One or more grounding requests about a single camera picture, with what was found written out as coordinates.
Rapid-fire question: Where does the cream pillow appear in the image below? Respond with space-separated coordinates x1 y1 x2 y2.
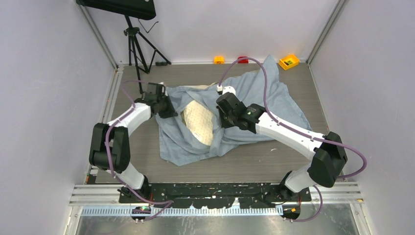
181 85 214 146

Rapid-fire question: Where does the blue pillowcase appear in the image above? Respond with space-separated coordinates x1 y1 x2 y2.
156 56 312 166

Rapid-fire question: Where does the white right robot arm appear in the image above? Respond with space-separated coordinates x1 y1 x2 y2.
216 93 347 201

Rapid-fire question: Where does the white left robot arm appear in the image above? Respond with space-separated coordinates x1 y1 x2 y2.
89 83 177 203

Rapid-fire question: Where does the small black block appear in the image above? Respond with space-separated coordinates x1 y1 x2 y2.
155 61 168 67

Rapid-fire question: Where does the black tripod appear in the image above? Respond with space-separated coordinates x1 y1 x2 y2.
123 16 172 81

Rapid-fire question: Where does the red toy block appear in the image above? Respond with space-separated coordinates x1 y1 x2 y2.
237 56 249 64

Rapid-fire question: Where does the orange toy block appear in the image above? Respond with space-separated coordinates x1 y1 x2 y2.
213 56 225 64

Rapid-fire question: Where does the yellow plastic bin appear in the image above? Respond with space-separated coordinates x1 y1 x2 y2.
278 54 300 71

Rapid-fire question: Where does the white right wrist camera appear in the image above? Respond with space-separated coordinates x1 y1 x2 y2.
216 85 236 95

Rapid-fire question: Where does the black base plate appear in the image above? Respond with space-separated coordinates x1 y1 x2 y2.
138 183 311 209

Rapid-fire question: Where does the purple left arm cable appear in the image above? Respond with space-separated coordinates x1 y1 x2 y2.
105 80 174 221

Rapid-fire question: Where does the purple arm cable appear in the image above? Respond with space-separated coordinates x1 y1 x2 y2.
217 57 368 223
105 80 174 221

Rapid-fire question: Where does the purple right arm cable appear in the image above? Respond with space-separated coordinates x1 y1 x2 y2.
217 57 368 223

